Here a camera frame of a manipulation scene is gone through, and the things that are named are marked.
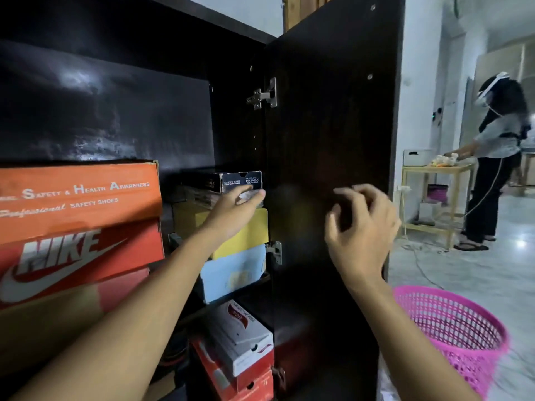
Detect person's right hand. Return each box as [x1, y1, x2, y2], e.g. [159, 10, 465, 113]
[324, 183, 402, 285]

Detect person's left hand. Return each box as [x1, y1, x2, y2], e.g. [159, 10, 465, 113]
[200, 185, 267, 247]

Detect yellow shoe box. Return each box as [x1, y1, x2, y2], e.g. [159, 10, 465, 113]
[172, 202, 270, 261]

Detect small black shoebox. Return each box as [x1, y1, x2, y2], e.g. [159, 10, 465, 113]
[179, 170, 264, 195]

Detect light blue shoebox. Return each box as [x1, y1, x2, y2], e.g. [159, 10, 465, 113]
[198, 244, 268, 305]

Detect orange Nike shoebox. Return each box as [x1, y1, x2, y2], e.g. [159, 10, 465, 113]
[0, 221, 166, 310]

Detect dark wooden cabinet door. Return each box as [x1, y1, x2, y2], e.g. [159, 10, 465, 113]
[263, 0, 407, 401]

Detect white and red Skechers shoebox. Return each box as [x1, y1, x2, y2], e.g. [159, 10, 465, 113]
[205, 299, 276, 394]

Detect dark wooden cabinet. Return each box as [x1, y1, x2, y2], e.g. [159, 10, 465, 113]
[0, 0, 285, 401]

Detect red Skechers Gowalk shoebox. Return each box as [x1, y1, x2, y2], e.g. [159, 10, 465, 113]
[190, 336, 275, 401]

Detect brown and red Skechers shoebox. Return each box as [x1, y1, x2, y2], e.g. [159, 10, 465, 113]
[0, 267, 152, 377]

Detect person's left forearm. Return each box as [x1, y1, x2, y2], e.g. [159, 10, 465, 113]
[12, 237, 219, 401]

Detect white storage box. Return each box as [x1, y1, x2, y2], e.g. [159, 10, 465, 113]
[403, 149, 434, 168]

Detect white plastic container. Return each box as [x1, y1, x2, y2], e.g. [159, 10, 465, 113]
[419, 202, 442, 226]

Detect pink plastic basin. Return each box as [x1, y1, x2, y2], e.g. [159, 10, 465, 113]
[426, 184, 449, 203]

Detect light wooden table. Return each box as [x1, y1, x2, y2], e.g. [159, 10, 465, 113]
[399, 162, 478, 251]

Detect small pale yellow objects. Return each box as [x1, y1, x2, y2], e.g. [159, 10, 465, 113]
[430, 153, 461, 169]

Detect pink plastic basket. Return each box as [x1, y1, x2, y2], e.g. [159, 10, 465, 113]
[392, 286, 510, 400]

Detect wooden bench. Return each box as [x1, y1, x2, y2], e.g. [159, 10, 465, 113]
[518, 150, 535, 187]

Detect white headset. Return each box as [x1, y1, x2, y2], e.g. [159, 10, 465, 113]
[474, 72, 511, 109]

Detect brown wooden room door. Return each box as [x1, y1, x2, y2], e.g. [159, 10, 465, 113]
[282, 0, 336, 34]

